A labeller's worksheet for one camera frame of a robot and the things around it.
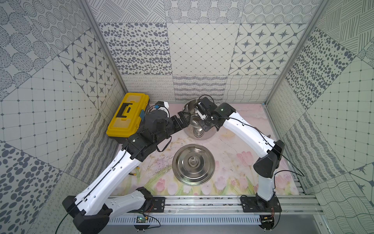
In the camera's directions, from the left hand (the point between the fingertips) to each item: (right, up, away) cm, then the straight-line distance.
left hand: (185, 113), depth 64 cm
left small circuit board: (-22, -53, +8) cm, 58 cm away
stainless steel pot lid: (+4, -31, +23) cm, 38 cm away
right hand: (+13, -5, +16) cm, 21 cm away
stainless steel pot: (+5, -11, +32) cm, 34 cm away
